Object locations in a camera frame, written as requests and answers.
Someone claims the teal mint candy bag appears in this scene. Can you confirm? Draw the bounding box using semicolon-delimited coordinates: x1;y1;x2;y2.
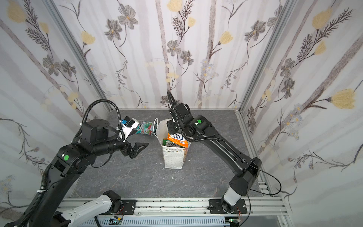
136;121;157;136

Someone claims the white patterned paper bag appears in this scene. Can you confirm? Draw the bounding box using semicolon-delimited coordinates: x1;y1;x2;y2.
155;118;189;169

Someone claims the green tea candy bag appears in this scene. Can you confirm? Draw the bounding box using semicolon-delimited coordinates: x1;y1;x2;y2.
162;139;180;148

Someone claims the orange fruits candy bag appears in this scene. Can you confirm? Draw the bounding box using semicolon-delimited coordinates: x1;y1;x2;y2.
167;133;189;148

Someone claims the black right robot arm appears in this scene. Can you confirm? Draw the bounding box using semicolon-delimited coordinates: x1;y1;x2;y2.
168;101;262;212

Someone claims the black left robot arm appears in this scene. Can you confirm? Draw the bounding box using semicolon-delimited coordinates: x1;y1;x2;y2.
6;117;148;227

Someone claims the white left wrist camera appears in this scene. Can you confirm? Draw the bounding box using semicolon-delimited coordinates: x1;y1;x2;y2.
117;116;139;142

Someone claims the black right corrugated cable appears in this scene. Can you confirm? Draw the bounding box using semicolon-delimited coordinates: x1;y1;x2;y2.
166;90;222;142

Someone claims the black corrugated cable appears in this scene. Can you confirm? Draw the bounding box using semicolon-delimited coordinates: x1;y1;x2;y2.
81;99;123;128
166;90;222;142

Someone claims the black left corrugated cable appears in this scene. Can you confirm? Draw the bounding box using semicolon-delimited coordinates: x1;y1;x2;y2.
81;99;123;128

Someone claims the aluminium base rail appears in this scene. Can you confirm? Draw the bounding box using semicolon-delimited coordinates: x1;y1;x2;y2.
56;197;290;227

